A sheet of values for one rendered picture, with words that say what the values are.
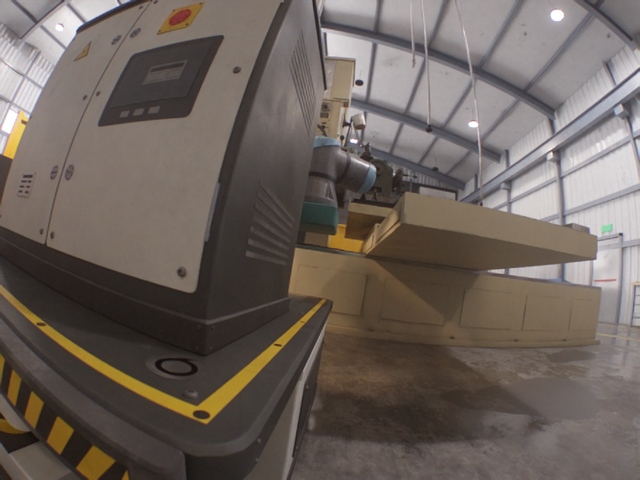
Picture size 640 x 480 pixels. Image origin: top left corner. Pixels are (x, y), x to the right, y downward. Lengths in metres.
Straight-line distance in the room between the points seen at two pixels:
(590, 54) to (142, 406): 10.00
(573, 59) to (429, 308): 9.01
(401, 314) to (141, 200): 1.95
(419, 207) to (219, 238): 0.75
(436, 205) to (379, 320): 1.29
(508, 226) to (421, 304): 1.22
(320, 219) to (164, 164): 0.54
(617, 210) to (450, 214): 7.88
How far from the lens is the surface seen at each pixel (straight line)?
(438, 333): 2.20
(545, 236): 1.16
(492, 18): 9.12
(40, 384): 0.17
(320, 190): 0.79
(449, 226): 0.93
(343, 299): 2.01
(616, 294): 8.20
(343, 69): 3.59
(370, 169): 0.93
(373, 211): 1.89
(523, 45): 9.62
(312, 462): 0.65
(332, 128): 2.30
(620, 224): 8.45
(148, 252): 0.26
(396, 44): 9.86
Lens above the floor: 0.40
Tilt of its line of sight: 7 degrees up
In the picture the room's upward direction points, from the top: 9 degrees clockwise
